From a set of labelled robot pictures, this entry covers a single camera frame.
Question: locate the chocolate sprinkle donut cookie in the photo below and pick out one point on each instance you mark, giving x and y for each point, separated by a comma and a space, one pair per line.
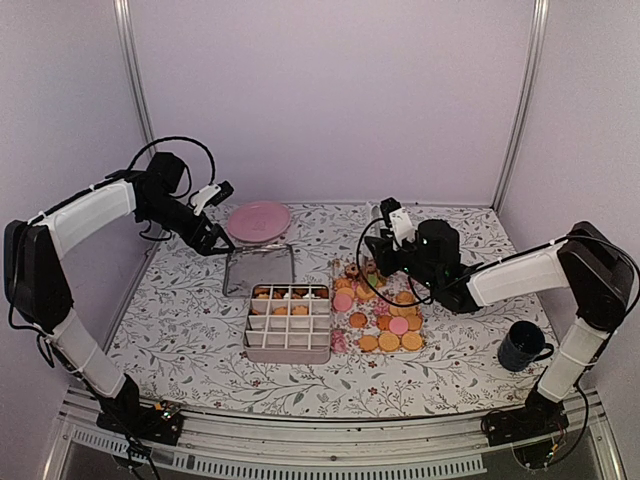
352, 271

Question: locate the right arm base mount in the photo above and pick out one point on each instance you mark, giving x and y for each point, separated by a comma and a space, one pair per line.
510, 427

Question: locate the small swirl butter cookie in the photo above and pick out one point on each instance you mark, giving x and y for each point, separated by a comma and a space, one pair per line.
341, 283

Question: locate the silver tin lid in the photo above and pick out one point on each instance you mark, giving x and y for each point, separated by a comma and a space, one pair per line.
249, 266

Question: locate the aluminium frame post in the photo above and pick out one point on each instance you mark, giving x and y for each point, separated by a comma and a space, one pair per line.
129, 45
532, 64

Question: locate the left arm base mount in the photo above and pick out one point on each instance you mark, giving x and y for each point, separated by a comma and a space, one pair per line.
141, 423

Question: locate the right aluminium frame post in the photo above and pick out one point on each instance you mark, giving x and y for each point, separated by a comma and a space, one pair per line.
532, 64

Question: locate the front aluminium rail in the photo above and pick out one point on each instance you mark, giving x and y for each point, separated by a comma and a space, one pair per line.
219, 444

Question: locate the pink divided cookie tin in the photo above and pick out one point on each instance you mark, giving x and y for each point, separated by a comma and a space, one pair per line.
292, 327

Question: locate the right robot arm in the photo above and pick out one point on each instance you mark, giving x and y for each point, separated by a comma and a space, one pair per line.
603, 279

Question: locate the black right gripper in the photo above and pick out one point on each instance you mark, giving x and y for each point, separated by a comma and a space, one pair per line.
382, 254

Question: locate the floral cookie tray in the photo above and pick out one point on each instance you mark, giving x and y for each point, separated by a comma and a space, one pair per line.
365, 327

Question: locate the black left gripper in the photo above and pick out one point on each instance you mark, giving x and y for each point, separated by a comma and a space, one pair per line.
193, 237

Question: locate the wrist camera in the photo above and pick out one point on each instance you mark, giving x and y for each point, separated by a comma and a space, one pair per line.
212, 194
397, 220

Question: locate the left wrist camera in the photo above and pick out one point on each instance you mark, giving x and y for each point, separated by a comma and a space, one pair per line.
212, 194

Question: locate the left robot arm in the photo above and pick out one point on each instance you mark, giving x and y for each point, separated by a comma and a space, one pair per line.
66, 268

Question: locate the left aluminium frame post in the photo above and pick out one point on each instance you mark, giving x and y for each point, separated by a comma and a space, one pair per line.
129, 45

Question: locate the pink plate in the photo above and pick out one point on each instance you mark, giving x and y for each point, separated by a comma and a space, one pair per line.
259, 222

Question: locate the dark blue mug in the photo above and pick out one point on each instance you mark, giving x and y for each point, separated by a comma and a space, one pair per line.
523, 344

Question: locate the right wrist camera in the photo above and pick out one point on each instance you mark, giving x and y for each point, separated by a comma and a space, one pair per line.
397, 220

